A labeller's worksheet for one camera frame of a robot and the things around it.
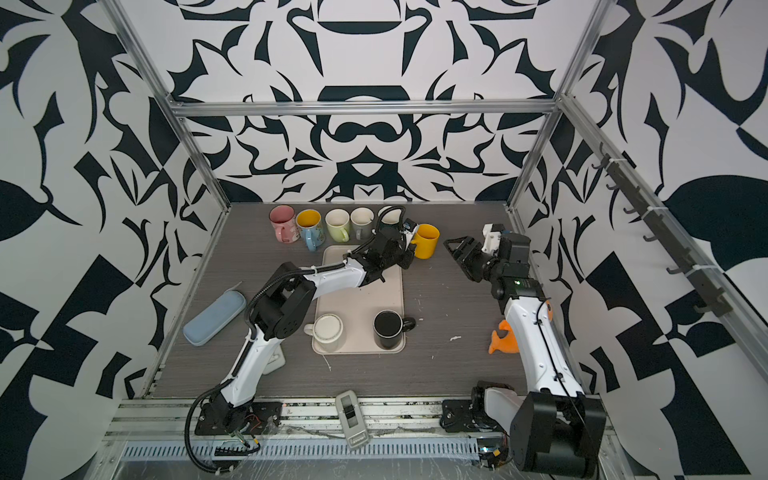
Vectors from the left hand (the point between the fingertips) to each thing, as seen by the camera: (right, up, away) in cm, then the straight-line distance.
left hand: (417, 237), depth 96 cm
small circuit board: (+15, -50, -25) cm, 58 cm away
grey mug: (-19, +6, +11) cm, 22 cm away
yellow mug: (+2, -1, 0) cm, 3 cm away
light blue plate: (-59, -23, -8) cm, 64 cm away
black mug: (-9, -23, -17) cm, 30 cm away
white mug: (-26, -25, -15) cm, 39 cm away
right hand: (+7, -2, -19) cm, 20 cm away
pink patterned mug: (-45, +6, +7) cm, 46 cm away
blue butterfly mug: (-35, +4, +4) cm, 35 cm away
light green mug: (-27, +5, +9) cm, 29 cm away
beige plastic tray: (-19, -22, -2) cm, 29 cm away
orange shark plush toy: (+23, -29, -13) cm, 39 cm away
